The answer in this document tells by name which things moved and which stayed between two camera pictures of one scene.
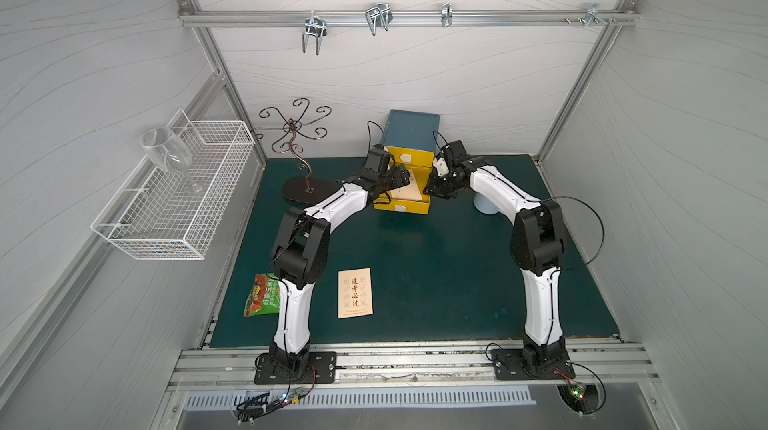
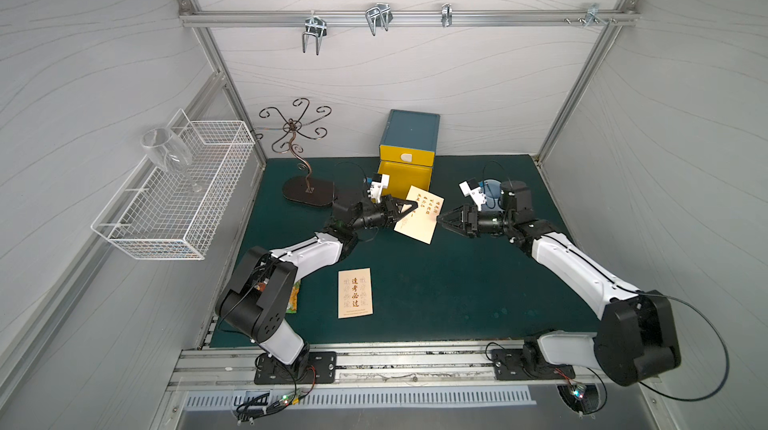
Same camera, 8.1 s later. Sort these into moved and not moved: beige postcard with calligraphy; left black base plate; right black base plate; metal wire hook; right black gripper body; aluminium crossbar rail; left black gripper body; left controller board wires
Moved: left black gripper body; right black gripper body
Not moved: left black base plate; left controller board wires; right black base plate; aluminium crossbar rail; beige postcard with calligraphy; metal wire hook
